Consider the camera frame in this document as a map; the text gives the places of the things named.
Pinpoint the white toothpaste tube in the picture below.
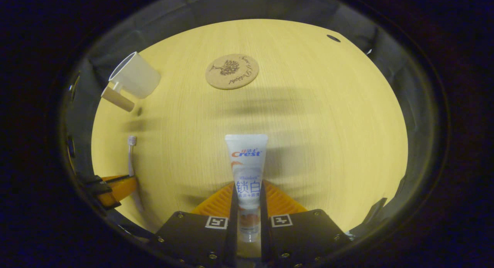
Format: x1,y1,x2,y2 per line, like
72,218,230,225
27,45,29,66
225,134,269,243

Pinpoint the white toothbrush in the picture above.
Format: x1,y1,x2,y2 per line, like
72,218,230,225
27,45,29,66
127,135,145,214

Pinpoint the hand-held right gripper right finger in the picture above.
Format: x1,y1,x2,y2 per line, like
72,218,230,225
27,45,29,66
259,179,352,268

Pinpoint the white cup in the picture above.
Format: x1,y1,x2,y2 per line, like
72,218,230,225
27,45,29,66
101,51,161,113

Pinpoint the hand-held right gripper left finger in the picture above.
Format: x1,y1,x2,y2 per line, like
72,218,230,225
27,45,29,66
149,181,239,268

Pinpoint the round cork coaster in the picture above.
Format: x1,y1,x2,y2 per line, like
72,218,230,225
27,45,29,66
205,54,259,90

